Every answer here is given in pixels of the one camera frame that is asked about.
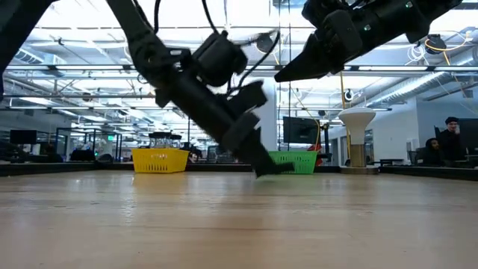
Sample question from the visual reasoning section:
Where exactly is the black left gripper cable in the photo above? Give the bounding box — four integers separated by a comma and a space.
152, 0, 282, 96

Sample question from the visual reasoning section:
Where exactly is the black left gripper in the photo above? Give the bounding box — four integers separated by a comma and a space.
155, 69, 277, 177

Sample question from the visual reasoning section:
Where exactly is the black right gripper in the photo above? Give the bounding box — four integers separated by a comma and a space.
274, 0, 378, 84

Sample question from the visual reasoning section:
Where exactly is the yellow plastic basket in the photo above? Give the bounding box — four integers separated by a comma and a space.
131, 148, 190, 174

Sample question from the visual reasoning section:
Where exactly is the person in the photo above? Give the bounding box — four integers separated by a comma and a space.
437, 116, 468, 162
423, 137, 446, 167

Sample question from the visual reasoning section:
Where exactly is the thin black hanging cable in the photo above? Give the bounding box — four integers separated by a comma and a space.
285, 0, 291, 150
278, 0, 283, 150

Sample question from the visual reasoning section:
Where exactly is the white dome wooden table lamp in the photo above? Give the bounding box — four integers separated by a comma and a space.
338, 107, 380, 176

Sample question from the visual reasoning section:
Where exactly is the black background monitor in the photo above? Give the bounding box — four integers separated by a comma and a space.
9, 129, 37, 146
282, 116, 320, 145
458, 118, 478, 150

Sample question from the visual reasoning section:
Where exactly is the green plastic basket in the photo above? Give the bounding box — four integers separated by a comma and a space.
268, 150, 319, 176

